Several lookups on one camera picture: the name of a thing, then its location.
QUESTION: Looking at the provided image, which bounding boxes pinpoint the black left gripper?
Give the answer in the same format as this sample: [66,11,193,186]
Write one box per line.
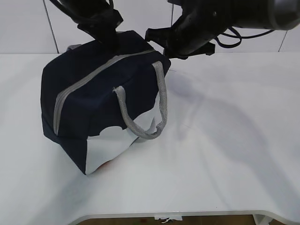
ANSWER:
[77,9,123,53]

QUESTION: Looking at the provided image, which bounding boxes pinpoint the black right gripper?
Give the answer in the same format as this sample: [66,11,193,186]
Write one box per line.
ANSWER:
[145,9,215,60]

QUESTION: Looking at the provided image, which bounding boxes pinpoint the navy blue zip bag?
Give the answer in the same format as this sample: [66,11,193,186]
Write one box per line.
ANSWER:
[40,30,171,175]

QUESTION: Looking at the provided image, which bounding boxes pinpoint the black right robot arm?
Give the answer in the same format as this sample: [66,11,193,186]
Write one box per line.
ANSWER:
[145,0,300,60]

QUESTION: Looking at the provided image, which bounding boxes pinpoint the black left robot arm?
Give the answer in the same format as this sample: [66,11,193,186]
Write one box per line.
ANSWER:
[50,0,123,52]

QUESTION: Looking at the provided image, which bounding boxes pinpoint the white torn paper scrap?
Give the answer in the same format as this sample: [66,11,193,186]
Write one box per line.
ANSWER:
[154,216,183,224]

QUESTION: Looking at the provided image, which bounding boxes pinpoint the black cable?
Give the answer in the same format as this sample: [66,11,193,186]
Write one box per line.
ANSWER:
[214,25,277,49]

